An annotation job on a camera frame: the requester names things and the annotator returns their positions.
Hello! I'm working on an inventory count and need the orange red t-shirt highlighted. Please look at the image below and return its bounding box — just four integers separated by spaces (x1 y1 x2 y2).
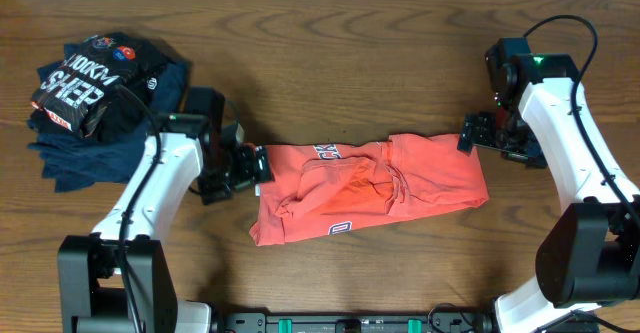
249 133 489 246

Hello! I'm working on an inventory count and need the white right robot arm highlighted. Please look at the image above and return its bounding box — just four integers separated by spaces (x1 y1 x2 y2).
458 45 639 332

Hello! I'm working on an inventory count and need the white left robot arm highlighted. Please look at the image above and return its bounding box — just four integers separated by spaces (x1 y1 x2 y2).
57 113 272 332

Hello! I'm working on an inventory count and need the folded navy blue shirt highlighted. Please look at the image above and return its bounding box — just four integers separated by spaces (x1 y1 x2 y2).
27 59 189 193

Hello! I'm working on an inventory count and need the folded black printed shirt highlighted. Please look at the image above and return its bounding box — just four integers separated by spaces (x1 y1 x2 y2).
31 32 170 142

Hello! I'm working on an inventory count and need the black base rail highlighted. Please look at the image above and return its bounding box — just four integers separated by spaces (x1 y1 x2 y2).
215 303 502 333

